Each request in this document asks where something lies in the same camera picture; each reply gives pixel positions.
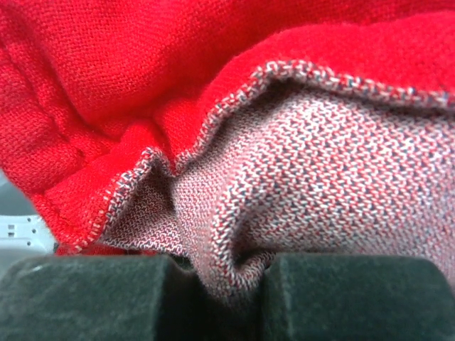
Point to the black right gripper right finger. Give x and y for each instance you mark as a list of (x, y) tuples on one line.
[(329, 297)]

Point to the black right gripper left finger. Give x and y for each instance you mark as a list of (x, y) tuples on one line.
[(102, 298)]

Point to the red patterned pillowcase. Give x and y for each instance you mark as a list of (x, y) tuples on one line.
[(229, 131)]

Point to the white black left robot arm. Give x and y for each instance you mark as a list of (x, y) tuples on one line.
[(22, 228)]

